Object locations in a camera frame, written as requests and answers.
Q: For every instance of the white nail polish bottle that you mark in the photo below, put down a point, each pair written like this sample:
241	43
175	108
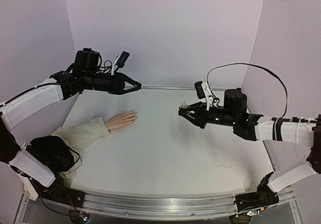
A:
184	105

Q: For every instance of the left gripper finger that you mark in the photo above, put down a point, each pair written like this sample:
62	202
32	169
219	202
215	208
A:
127	90
131	81

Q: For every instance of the beige sleeve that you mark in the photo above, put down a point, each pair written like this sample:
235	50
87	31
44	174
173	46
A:
78	137

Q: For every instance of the mannequin hand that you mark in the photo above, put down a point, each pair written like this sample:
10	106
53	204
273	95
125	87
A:
121	121

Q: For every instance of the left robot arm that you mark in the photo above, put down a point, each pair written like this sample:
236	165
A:
86	73

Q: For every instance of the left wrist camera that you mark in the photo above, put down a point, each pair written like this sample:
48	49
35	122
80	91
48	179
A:
119	62

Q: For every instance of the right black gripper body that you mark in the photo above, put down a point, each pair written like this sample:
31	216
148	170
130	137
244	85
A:
202	115

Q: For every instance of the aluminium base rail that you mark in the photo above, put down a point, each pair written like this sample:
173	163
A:
172	208

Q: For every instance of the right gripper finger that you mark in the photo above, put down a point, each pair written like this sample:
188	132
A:
192	120
191	110

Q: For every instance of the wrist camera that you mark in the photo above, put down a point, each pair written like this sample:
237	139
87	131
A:
204	93
119	62

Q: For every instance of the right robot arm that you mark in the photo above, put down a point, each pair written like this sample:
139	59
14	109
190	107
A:
255	127

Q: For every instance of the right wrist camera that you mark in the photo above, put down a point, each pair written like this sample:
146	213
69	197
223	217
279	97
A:
204	93

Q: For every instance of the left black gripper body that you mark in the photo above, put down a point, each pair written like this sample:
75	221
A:
118	83

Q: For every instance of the aluminium back table rail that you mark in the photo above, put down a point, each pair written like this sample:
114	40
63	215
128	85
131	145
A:
178	88

